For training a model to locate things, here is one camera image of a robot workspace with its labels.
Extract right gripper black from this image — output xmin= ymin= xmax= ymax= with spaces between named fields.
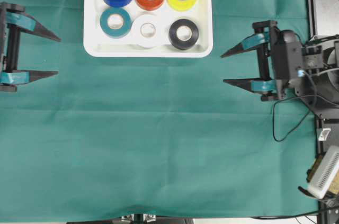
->
xmin=220 ymin=20 xmax=285 ymax=101

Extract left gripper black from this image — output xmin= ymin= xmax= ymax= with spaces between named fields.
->
xmin=1 ymin=2 xmax=61 ymax=84

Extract black tape roll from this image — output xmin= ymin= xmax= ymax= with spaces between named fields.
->
xmin=168 ymin=19 xmax=199 ymax=50

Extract teal tape roll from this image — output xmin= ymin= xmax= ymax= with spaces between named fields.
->
xmin=100 ymin=7 xmax=131 ymax=38

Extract white tape roll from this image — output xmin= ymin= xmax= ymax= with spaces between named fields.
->
xmin=131 ymin=13 xmax=170 ymax=49

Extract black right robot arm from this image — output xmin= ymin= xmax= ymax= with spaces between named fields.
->
xmin=222 ymin=20 xmax=338 ymax=120

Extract white plastic case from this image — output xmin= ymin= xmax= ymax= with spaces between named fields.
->
xmin=83 ymin=0 xmax=213 ymax=58

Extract white perforated box device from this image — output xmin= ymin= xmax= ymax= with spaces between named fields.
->
xmin=307 ymin=146 xmax=338 ymax=200

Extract black stand base bottom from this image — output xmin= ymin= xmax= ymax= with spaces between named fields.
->
xmin=67 ymin=214 xmax=194 ymax=224

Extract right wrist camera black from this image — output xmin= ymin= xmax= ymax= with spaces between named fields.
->
xmin=272 ymin=30 xmax=304 ymax=92

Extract black cable right side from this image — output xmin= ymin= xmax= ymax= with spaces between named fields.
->
xmin=272 ymin=67 xmax=339 ymax=142

